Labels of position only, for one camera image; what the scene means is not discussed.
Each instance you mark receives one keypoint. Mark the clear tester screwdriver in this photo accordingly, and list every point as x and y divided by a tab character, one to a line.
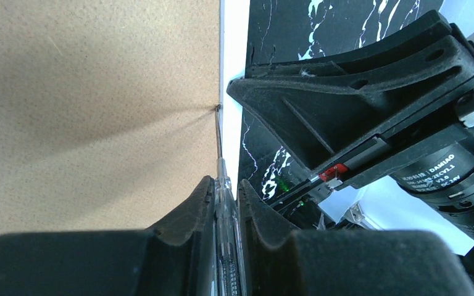
231	278

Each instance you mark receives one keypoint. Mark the white picture frame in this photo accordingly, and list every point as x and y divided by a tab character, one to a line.
106	110

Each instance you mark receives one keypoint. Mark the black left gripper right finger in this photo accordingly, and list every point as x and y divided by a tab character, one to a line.
282	259

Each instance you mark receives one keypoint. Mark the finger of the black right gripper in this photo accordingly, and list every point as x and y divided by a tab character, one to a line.
283	41

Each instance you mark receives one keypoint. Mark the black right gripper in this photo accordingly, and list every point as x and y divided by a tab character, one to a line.
401	109

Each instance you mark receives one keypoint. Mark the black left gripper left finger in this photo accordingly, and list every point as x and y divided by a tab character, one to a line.
171	257

